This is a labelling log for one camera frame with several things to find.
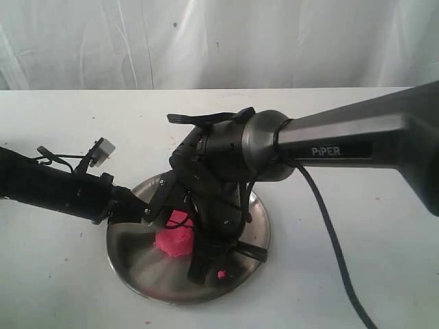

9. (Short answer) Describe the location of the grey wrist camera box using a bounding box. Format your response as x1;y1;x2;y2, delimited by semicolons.
87;137;115;167

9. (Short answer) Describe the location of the white backdrop curtain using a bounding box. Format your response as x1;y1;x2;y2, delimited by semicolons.
1;1;438;90

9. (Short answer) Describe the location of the round stainless steel plate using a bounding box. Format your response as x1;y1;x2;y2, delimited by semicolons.
106;177;270;304

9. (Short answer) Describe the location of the pink dough half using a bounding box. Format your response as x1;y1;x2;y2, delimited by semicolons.
164;210;193;230

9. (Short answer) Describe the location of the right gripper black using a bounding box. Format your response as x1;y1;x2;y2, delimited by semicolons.
142;125;250;285

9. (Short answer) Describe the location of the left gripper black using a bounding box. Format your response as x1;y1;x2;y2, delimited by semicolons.
30;163;150;224

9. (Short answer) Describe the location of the black knife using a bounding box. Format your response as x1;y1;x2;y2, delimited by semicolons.
188;222;268;265

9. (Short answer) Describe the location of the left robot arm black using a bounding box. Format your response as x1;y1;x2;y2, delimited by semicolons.
1;147;149;224

